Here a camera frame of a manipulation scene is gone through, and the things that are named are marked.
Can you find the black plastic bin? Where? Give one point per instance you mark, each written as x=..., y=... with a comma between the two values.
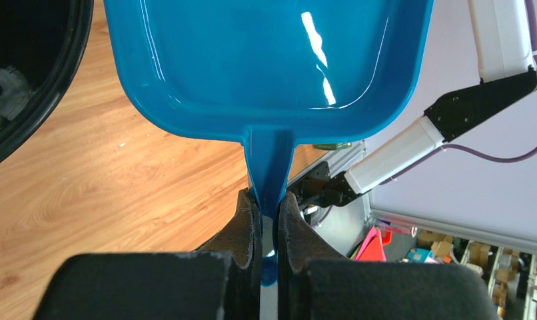
x=42, y=44

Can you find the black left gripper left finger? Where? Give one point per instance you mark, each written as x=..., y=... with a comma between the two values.
x=221, y=279

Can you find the blue plastic dustpan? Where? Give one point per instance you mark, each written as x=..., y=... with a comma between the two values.
x=270, y=75

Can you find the aluminium frame rail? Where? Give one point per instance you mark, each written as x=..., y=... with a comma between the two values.
x=501, y=215

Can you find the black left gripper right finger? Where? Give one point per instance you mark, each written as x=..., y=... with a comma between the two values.
x=315, y=281

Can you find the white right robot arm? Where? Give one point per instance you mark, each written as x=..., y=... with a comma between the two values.
x=505, y=36

